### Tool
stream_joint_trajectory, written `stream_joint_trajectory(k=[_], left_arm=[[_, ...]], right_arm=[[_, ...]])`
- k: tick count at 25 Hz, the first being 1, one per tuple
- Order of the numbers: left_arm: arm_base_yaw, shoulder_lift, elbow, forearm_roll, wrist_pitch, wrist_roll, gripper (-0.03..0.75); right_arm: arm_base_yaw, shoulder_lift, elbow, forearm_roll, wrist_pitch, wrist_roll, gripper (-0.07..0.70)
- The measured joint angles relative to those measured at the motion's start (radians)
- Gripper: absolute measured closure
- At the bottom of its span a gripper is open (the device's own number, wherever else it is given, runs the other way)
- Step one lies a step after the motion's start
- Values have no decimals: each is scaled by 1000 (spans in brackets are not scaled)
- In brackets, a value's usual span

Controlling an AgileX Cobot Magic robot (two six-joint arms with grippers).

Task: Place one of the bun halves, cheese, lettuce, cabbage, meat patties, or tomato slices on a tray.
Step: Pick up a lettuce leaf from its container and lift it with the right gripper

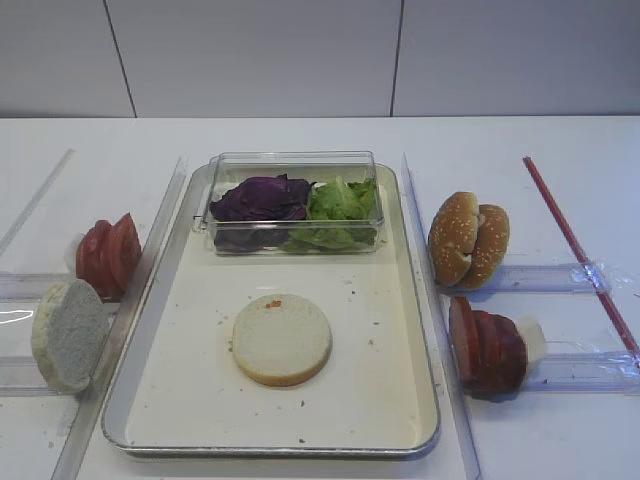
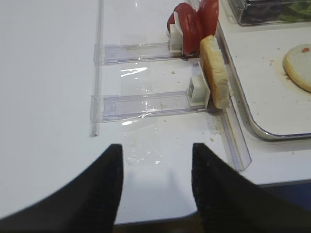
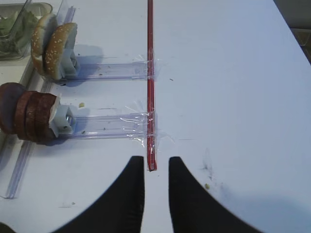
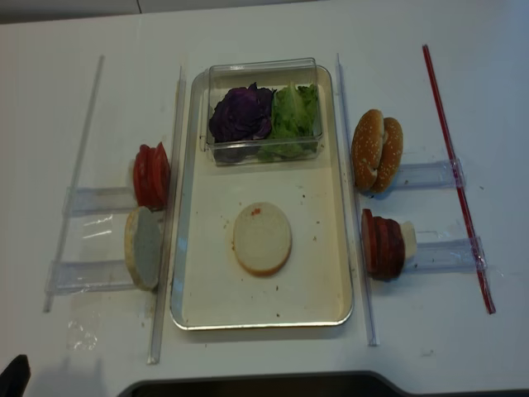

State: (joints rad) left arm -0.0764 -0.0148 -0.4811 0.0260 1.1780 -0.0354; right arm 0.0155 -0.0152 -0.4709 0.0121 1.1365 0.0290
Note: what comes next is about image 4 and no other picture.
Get clear track under buns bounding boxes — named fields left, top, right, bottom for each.
left=391, top=158, right=466, bottom=189

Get clear track under patties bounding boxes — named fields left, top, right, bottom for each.
left=403, top=237, right=488, bottom=274

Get dark base panel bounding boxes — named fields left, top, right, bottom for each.
left=119, top=372, right=410, bottom=396

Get red plastic rail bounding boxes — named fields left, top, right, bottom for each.
left=422, top=44, right=496, bottom=315

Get upright bread slice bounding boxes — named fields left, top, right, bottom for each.
left=124, top=207, right=162, bottom=291

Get clear rail right of tray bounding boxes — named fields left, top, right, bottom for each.
left=336, top=53, right=379, bottom=347

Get clear track under tomatoes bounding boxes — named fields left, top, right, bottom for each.
left=62, top=187, right=137, bottom=217

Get sesame bun half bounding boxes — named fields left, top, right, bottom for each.
left=370, top=117, right=403, bottom=194
left=351, top=109, right=384, bottom=191

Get clear plastic salad box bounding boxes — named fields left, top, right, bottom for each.
left=201, top=58, right=323, bottom=165

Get metal serving tray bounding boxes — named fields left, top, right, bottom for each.
left=170, top=67, right=356, bottom=330

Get purple cabbage leaves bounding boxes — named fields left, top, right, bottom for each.
left=208, top=83, right=274, bottom=143

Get clear rail of tray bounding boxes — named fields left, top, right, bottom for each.
left=147, top=65, right=186, bottom=366
left=336, top=53, right=379, bottom=347

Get white pusher behind patties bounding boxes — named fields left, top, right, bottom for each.
left=399, top=221, right=417, bottom=261

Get inner tomato slice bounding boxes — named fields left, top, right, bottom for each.
left=149, top=142, right=170, bottom=208

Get green lettuce in box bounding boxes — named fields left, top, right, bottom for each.
left=257, top=83, right=318, bottom=162

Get bun base on tray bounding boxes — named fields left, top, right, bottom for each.
left=233, top=202, right=293, bottom=277

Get right sesame bun half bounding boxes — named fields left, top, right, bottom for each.
left=370, top=117, right=403, bottom=194

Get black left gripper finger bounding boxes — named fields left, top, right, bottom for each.
left=0, top=355, right=31, bottom=397

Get clear rail left of tray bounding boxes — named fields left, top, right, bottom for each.
left=147, top=65, right=186, bottom=366

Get clear rail far left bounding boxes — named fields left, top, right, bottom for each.
left=43, top=55, right=105, bottom=313

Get left sesame bun half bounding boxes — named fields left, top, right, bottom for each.
left=351, top=109, right=384, bottom=191

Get clear track under bread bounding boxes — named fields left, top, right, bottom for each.
left=45, top=260, right=136, bottom=295

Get stack of meat patties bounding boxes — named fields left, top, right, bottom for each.
left=361, top=208, right=405, bottom=281

